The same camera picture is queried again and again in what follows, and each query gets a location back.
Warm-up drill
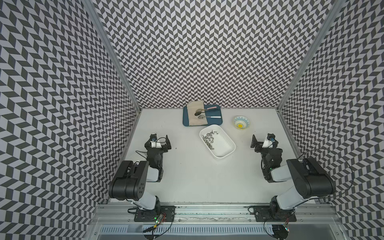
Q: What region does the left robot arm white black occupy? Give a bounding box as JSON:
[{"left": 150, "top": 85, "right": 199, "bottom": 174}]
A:
[{"left": 109, "top": 134, "right": 172, "bottom": 215}]

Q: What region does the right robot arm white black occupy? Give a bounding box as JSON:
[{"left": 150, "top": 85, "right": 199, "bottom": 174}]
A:
[{"left": 251, "top": 134, "right": 336, "bottom": 220}]

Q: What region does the white storage box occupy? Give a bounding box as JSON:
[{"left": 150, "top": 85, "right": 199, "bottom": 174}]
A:
[{"left": 199, "top": 125, "right": 236, "bottom": 159}]

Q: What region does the pile of wing nuts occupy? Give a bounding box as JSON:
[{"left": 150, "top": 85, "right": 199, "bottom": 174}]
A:
[{"left": 201, "top": 131, "right": 219, "bottom": 150}]

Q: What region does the patterned small bowl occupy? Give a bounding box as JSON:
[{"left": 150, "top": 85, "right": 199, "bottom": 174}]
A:
[{"left": 234, "top": 116, "right": 251, "bottom": 130}]

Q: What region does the beige folded cloth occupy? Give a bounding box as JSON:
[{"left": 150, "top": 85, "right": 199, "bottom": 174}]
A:
[{"left": 186, "top": 100, "right": 208, "bottom": 127}]

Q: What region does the blue tray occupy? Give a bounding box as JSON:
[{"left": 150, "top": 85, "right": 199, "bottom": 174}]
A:
[{"left": 183, "top": 105, "right": 223, "bottom": 127}]

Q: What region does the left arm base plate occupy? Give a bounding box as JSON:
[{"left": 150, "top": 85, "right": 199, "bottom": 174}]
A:
[{"left": 134, "top": 206, "right": 176, "bottom": 223}]

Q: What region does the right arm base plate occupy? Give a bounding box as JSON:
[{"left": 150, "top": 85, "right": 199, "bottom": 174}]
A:
[{"left": 252, "top": 206, "right": 297, "bottom": 223}]

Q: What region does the aluminium front rail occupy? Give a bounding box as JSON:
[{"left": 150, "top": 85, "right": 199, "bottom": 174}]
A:
[{"left": 91, "top": 203, "right": 342, "bottom": 225}]

